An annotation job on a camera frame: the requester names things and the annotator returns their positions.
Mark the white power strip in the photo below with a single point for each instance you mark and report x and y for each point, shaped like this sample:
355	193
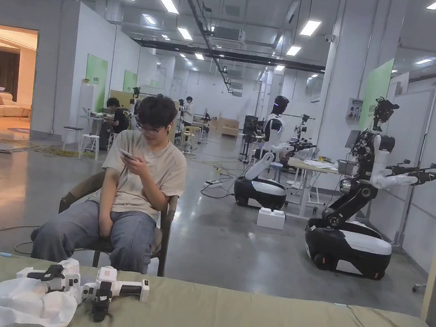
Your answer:
212	183

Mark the white humanoid wheeled robot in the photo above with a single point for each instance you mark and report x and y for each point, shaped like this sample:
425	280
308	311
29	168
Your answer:
267	155

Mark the white plastic bag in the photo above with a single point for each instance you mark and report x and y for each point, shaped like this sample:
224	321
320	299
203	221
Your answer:
18	306

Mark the black and white wheeled robot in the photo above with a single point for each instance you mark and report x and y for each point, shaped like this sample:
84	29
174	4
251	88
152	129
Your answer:
350	236

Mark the beige sofa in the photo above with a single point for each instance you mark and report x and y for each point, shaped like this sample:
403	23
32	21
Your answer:
4	104

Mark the spare hand-held gripper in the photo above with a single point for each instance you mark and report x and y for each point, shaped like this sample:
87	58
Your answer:
118	287
67	274

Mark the wooden crate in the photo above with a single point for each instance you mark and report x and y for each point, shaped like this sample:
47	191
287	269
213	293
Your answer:
226	126

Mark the white box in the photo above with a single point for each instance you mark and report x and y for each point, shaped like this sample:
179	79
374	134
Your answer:
271	218

